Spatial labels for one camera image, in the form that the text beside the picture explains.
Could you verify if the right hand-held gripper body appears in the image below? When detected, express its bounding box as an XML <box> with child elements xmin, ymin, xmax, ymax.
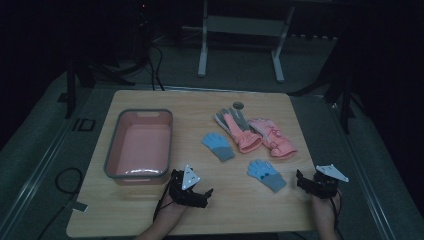
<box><xmin>304</xmin><ymin>163</ymin><xmax>350</xmax><ymax>200</ymax></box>

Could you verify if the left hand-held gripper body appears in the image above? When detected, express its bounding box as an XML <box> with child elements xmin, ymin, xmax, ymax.
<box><xmin>168</xmin><ymin>164</ymin><xmax>209</xmax><ymax>209</ymax></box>

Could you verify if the blue knit glove with dots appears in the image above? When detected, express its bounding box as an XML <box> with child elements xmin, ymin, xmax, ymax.
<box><xmin>246</xmin><ymin>158</ymin><xmax>288</xmax><ymax>194</ymax></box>

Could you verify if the pink basin with grey rim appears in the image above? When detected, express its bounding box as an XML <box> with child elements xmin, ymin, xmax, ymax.
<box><xmin>103</xmin><ymin>108</ymin><xmax>174</xmax><ymax>186</ymax></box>

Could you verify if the pink padded glove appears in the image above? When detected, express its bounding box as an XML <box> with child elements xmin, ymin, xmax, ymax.
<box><xmin>248</xmin><ymin>117</ymin><xmax>299</xmax><ymax>159</ymax></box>

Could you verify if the plain blue knit glove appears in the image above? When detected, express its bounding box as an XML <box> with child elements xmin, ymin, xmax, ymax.
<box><xmin>201</xmin><ymin>131</ymin><xmax>236</xmax><ymax>163</ymax></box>

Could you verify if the pink glove with grey palm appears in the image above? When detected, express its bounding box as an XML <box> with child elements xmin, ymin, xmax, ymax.
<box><xmin>213</xmin><ymin>106</ymin><xmax>264</xmax><ymax>155</ymax></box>

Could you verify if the person's left hand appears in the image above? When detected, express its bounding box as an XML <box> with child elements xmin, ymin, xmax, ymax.
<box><xmin>159</xmin><ymin>196</ymin><xmax>189</xmax><ymax>223</ymax></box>

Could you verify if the person's right hand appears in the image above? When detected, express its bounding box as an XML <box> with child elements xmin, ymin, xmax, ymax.
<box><xmin>311</xmin><ymin>192</ymin><xmax>342</xmax><ymax>227</ymax></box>

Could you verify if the black metal stand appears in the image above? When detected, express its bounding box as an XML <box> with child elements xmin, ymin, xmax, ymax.
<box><xmin>57</xmin><ymin>59</ymin><xmax>136</xmax><ymax>120</ymax></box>
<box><xmin>289</xmin><ymin>33</ymin><xmax>357</xmax><ymax>135</ymax></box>

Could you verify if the grey tape piece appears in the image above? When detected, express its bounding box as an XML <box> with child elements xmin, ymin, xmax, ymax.
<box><xmin>71</xmin><ymin>200</ymin><xmax>90</xmax><ymax>214</ymax></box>

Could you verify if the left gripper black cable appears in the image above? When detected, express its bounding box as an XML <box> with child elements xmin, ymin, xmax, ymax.
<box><xmin>152</xmin><ymin>180</ymin><xmax>173</xmax><ymax>223</ymax></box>

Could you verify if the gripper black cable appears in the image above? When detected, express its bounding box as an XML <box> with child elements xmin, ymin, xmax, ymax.
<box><xmin>329</xmin><ymin>189</ymin><xmax>343</xmax><ymax>232</ymax></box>
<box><xmin>152</xmin><ymin>180</ymin><xmax>173</xmax><ymax>223</ymax></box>

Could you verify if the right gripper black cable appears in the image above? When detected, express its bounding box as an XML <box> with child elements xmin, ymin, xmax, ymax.
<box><xmin>329</xmin><ymin>189</ymin><xmax>343</xmax><ymax>232</ymax></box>

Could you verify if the black floor cable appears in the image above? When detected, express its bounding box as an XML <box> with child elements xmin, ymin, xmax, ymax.
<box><xmin>35</xmin><ymin>167</ymin><xmax>85</xmax><ymax>240</ymax></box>

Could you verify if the black tripod with cables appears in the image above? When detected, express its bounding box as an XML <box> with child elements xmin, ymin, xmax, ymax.
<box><xmin>116</xmin><ymin>0</ymin><xmax>166</xmax><ymax>92</ymax></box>

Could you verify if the white metal desk frame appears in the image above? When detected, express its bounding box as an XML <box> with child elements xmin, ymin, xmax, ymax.
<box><xmin>196</xmin><ymin>0</ymin><xmax>297</xmax><ymax>84</ymax></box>

